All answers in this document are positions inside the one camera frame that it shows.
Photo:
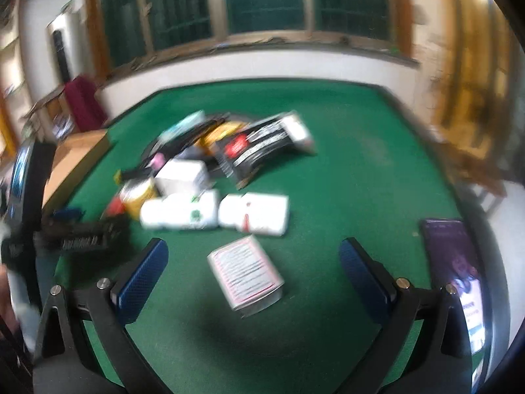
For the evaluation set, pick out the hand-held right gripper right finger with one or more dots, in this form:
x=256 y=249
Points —
x=365 y=279

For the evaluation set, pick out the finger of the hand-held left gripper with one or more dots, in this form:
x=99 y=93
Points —
x=82 y=236
x=67 y=214

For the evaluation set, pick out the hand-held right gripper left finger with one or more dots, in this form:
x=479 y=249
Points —
x=141 y=279

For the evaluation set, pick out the brown cardboard tray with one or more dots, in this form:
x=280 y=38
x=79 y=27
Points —
x=74 y=160

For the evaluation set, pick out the yellow can silver lid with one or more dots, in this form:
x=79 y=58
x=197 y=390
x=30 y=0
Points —
x=137 y=199

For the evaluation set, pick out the white bottle text label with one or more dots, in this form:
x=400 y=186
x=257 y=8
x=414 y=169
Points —
x=176 y=211

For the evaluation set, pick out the white bottle red label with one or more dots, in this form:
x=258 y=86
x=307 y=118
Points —
x=262 y=213

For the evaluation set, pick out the teal tissue packet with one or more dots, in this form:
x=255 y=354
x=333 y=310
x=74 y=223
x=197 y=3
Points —
x=180 y=127

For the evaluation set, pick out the small white box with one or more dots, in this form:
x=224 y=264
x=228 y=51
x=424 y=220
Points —
x=298 y=131

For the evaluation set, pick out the yellow snack packet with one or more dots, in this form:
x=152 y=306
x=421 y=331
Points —
x=221 y=131

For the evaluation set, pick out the black snack packet red crab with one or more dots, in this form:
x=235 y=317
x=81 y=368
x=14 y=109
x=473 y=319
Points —
x=250 y=147

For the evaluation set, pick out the green yellow pen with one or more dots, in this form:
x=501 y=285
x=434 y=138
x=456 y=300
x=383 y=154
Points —
x=119 y=176

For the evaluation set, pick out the black smartphone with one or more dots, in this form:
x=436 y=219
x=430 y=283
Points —
x=455 y=254

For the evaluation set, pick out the dark wooden chair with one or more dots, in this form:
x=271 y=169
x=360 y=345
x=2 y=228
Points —
x=53 y=104

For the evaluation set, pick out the small pink container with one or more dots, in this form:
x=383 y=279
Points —
x=158 y=161

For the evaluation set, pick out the white box pink border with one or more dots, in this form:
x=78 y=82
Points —
x=246 y=271

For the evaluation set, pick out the maroon cloth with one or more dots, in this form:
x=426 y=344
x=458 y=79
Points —
x=84 y=104

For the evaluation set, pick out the white carton box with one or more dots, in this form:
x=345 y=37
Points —
x=180 y=174

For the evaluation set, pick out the wooden display shelf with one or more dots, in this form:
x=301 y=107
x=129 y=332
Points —
x=10 y=69

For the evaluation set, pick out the round table control panel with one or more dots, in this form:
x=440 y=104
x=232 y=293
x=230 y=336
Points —
x=190 y=154

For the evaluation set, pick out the silver water heater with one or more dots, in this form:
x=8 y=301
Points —
x=61 y=49

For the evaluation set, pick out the brown wooden furniture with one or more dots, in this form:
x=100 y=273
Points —
x=471 y=160

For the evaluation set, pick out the wooden framed window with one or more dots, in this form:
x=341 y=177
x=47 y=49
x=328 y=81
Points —
x=262 y=0

